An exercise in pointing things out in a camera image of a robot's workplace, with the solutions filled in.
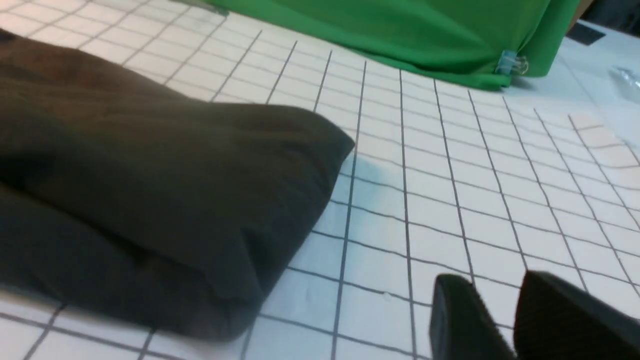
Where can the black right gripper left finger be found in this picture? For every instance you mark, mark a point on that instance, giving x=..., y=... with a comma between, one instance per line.
x=461, y=327

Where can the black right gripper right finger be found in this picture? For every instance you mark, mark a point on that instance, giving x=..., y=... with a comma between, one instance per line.
x=555, y=320

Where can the gray long-sleeve top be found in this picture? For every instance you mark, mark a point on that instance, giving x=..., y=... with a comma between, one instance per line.
x=130, y=199

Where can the green backdrop cloth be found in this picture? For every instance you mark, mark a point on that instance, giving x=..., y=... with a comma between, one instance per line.
x=457, y=41

